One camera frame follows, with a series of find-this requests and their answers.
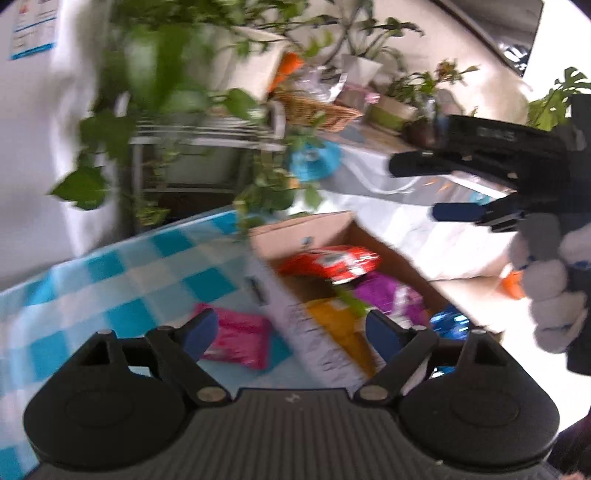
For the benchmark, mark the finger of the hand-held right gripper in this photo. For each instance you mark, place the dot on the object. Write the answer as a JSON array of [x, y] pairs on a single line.
[[415, 164], [455, 212]]

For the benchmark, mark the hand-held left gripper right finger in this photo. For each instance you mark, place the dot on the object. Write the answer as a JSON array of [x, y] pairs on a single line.
[[381, 332]]

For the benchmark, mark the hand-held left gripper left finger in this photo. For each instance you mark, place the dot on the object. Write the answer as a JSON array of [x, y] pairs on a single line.
[[203, 330]]

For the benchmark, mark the magenta snack packet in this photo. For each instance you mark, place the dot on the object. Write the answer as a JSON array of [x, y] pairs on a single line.
[[240, 334]]

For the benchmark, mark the yellow snack packet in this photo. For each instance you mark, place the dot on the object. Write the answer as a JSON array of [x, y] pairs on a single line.
[[341, 332]]

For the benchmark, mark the shiny purple snack packet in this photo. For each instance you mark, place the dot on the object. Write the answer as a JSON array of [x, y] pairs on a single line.
[[388, 293]]

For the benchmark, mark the green snack packet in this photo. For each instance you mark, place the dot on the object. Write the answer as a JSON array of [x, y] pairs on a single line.
[[353, 302]]

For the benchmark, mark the shiny blue snack packet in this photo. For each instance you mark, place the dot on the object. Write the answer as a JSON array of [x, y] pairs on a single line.
[[448, 323]]

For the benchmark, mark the red white snack packet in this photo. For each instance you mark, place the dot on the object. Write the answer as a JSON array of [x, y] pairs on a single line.
[[323, 263]]

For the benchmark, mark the brown cardboard box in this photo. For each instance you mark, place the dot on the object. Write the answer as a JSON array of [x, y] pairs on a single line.
[[300, 230]]

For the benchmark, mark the person's right hand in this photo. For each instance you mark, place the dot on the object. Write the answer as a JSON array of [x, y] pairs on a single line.
[[547, 277]]

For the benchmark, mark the dark brown pot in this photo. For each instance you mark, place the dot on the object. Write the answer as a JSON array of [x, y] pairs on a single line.
[[420, 131]]

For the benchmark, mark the white grey cloth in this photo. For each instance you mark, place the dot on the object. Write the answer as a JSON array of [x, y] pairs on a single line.
[[406, 217]]

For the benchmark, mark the monstera plant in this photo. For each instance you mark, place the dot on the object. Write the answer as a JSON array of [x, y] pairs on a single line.
[[549, 104]]

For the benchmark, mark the green plant pot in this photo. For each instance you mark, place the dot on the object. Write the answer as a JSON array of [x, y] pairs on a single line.
[[390, 115]]

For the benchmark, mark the small plant in green pot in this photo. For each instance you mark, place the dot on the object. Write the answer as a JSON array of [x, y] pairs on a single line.
[[415, 83]]

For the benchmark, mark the small orange item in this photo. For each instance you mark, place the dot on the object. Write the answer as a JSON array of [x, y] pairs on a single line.
[[512, 284]]

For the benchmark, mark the blue round disc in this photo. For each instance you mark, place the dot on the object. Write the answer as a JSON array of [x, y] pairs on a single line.
[[314, 161]]

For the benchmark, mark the dark framed screen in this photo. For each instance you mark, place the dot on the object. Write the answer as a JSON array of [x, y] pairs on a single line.
[[508, 32]]

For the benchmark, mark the small white plant pot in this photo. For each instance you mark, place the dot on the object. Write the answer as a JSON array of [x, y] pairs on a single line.
[[362, 69]]

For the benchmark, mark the wicker basket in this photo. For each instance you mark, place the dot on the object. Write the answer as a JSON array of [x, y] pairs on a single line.
[[318, 113]]

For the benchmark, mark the blue white checkered tablecloth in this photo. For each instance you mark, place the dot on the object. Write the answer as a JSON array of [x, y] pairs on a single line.
[[92, 286]]

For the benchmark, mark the clear plastic bag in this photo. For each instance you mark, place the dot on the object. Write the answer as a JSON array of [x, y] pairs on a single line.
[[323, 83]]

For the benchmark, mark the leafy plant in white pot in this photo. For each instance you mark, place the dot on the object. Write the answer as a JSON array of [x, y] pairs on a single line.
[[383, 25]]

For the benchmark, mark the orange packet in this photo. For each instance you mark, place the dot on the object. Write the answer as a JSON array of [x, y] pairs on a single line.
[[288, 64]]

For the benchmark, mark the large white plant pot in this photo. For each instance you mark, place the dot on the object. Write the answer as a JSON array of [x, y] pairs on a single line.
[[249, 69]]

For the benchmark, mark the metal plant stand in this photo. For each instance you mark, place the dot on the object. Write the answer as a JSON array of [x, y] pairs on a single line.
[[207, 138]]

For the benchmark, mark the white refrigerator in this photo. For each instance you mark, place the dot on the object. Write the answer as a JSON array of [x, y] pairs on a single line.
[[46, 138]]

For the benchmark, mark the large leafy green plant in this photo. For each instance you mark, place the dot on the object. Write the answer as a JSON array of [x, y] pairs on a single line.
[[152, 69]]

